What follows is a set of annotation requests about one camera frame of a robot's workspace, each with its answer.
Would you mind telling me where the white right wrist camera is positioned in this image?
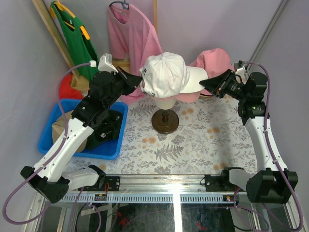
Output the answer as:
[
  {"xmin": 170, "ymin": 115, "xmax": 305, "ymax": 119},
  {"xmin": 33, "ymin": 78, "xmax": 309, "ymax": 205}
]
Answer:
[{"xmin": 234, "ymin": 60, "xmax": 249, "ymax": 81}]

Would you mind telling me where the beige straw hat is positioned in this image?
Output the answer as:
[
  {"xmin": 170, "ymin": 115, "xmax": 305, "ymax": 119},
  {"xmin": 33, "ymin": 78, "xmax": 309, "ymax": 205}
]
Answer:
[{"xmin": 200, "ymin": 94, "xmax": 214, "ymax": 98}]

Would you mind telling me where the red cloth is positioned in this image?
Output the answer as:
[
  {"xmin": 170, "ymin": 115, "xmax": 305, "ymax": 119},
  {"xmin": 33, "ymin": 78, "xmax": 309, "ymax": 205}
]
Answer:
[{"xmin": 58, "ymin": 73, "xmax": 83, "ymax": 100}]

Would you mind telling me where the floral table mat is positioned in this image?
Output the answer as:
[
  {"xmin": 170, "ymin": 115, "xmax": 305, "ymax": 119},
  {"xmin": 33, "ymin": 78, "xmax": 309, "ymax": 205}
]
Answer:
[{"xmin": 66, "ymin": 96, "xmax": 257, "ymax": 174}]

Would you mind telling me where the beige mannequin head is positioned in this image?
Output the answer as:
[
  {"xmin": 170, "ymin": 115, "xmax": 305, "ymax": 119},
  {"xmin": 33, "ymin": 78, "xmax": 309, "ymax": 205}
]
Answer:
[{"xmin": 154, "ymin": 97, "xmax": 177, "ymax": 110}]

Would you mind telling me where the dark round mannequin stand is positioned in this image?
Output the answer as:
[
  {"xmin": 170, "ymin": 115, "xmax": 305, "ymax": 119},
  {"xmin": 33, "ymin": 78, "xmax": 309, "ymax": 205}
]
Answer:
[{"xmin": 152, "ymin": 109, "xmax": 179, "ymax": 134}]

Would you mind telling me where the pink t-shirt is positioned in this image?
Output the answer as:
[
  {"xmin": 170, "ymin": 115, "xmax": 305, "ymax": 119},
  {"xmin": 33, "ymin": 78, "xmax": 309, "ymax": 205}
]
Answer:
[{"xmin": 107, "ymin": 2, "xmax": 164, "ymax": 105}]

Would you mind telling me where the green tank top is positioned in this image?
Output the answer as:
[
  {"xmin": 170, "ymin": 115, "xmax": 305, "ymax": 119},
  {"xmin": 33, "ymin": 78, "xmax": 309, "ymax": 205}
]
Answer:
[{"xmin": 50, "ymin": 1, "xmax": 98, "ymax": 65}]

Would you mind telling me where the pink bucket hat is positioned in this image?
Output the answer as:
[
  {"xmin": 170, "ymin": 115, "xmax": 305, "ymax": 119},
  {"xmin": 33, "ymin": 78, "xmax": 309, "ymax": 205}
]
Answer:
[{"xmin": 189, "ymin": 48, "xmax": 235, "ymax": 96}]

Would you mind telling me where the beige cap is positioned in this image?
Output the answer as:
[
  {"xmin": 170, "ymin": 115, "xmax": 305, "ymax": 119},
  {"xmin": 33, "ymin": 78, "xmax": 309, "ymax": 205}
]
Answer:
[{"xmin": 46, "ymin": 110, "xmax": 93, "ymax": 158}]

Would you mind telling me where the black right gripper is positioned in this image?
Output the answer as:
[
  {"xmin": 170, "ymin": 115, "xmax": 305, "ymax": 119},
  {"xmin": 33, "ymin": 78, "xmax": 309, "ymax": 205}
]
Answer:
[{"xmin": 199, "ymin": 69, "xmax": 249, "ymax": 102}]

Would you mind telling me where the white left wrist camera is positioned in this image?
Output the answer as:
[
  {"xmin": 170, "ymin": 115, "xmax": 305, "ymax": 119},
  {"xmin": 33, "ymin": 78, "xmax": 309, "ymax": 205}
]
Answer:
[{"xmin": 90, "ymin": 53, "xmax": 118, "ymax": 73}]

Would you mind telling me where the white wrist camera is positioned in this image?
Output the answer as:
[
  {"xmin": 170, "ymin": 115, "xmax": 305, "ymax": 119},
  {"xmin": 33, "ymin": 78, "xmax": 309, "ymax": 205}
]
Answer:
[
  {"xmin": 234, "ymin": 60, "xmax": 249, "ymax": 81},
  {"xmin": 90, "ymin": 53, "xmax": 118, "ymax": 73}
]

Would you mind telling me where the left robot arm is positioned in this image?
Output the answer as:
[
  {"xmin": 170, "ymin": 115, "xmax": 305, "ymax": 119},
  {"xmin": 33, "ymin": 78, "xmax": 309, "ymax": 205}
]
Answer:
[{"xmin": 21, "ymin": 67, "xmax": 142, "ymax": 203}]

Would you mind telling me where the blue plastic bin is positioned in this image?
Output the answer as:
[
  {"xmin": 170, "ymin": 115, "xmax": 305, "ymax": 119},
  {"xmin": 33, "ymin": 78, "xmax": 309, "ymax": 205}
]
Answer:
[{"xmin": 37, "ymin": 102, "xmax": 128, "ymax": 160}]

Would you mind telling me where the yellow hanger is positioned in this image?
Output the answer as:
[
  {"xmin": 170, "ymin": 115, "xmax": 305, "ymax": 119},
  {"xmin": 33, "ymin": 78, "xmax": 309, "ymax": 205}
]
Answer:
[{"xmin": 50, "ymin": 0, "xmax": 90, "ymax": 40}]

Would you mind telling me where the wooden clothes rack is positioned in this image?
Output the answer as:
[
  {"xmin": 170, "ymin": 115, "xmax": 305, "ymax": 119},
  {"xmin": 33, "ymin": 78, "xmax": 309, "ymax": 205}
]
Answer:
[{"xmin": 32, "ymin": 0, "xmax": 158, "ymax": 93}]

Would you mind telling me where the blue-grey hanger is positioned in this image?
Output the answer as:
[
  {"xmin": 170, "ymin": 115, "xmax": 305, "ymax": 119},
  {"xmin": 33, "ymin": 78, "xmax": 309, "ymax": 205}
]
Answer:
[{"xmin": 109, "ymin": 0, "xmax": 129, "ymax": 10}]

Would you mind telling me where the aluminium mounting rail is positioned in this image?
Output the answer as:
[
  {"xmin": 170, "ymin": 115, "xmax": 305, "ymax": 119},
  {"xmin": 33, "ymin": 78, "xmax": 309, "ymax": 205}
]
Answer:
[{"xmin": 36, "ymin": 174, "xmax": 295, "ymax": 204}]

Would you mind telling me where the green and white baseball cap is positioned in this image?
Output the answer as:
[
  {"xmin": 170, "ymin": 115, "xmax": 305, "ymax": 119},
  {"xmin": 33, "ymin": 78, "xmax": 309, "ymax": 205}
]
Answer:
[{"xmin": 85, "ymin": 110, "xmax": 123, "ymax": 150}]

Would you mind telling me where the aluminium corner post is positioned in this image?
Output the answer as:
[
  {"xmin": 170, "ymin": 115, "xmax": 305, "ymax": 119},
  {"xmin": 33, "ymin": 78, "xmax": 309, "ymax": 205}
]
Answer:
[{"xmin": 249, "ymin": 0, "xmax": 291, "ymax": 62}]

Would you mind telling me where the pink baseball cap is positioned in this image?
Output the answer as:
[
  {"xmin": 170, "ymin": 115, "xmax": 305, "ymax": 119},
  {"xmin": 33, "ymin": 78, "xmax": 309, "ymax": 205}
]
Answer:
[{"xmin": 139, "ymin": 81, "xmax": 202, "ymax": 103}]

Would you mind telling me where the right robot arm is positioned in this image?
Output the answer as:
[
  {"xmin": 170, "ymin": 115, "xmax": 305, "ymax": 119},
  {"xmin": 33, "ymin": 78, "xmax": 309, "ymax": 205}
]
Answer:
[{"xmin": 200, "ymin": 70, "xmax": 298, "ymax": 204}]

